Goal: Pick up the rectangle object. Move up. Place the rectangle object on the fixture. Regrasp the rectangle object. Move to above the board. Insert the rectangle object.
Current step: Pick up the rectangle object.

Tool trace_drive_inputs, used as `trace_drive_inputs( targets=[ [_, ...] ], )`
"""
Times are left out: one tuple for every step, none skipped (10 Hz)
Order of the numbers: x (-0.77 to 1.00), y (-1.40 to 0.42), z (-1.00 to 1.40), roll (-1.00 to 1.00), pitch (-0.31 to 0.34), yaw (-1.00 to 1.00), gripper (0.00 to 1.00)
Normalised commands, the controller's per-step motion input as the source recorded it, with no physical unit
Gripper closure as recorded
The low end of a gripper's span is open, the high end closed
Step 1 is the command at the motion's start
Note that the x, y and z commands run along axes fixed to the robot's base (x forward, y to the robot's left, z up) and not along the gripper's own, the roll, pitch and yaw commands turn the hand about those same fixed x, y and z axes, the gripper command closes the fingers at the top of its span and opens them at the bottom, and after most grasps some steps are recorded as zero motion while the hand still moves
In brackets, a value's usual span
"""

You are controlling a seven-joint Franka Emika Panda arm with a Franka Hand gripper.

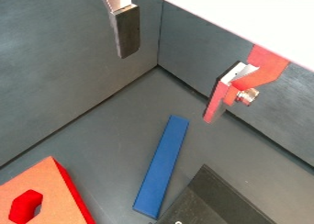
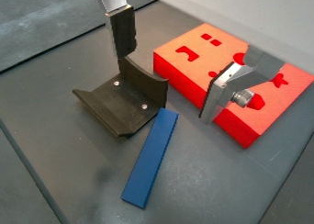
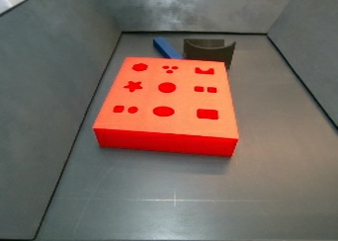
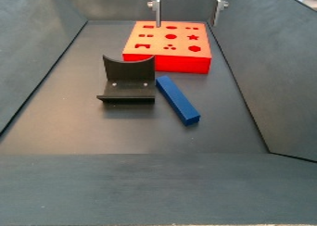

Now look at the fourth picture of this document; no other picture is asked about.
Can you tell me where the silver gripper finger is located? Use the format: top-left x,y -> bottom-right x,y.
212,0 -> 228,26
148,0 -> 161,28

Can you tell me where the blue rectangular block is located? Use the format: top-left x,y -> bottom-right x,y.
157,76 -> 201,126

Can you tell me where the red shape sorter board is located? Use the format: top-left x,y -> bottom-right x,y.
124,21 -> 212,74

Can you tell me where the black curved fixture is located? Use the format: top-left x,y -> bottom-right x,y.
97,56 -> 156,103

